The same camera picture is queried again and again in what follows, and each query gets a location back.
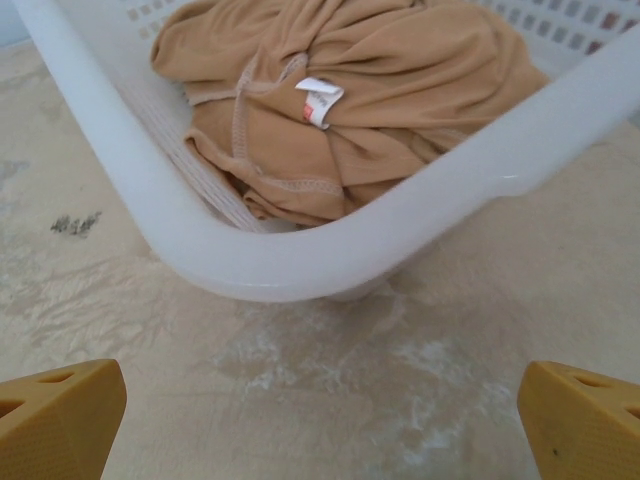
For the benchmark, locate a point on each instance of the right gripper tan right finger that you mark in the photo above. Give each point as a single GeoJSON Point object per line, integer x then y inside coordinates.
{"type": "Point", "coordinates": [585, 430]}

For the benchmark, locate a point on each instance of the white perforated plastic basket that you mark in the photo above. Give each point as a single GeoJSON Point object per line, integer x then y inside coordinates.
{"type": "Point", "coordinates": [280, 260]}

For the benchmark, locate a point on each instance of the right gripper tan left finger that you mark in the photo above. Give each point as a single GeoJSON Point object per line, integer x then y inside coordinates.
{"type": "Point", "coordinates": [60, 425]}

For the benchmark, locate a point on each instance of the tan crumpled garment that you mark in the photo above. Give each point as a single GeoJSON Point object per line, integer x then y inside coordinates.
{"type": "Point", "coordinates": [400, 100]}

